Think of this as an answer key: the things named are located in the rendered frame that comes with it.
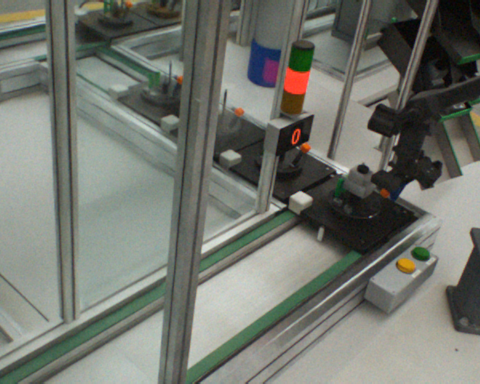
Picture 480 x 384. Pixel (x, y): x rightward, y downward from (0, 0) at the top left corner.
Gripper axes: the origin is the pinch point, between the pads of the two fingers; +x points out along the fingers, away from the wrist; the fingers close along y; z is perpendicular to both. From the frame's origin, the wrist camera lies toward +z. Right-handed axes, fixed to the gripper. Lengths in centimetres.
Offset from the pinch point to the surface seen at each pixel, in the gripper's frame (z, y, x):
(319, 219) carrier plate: -12.4, -11.4, 11.3
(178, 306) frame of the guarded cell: 12, -85, -23
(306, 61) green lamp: -18.8, -20.4, -30.6
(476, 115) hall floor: -88, 300, 106
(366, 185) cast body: -7.7, -0.4, 2.9
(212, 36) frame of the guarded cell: 13, -84, -59
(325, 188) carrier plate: -20.2, 1.2, 11.1
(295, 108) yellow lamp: -19.2, -20.6, -19.4
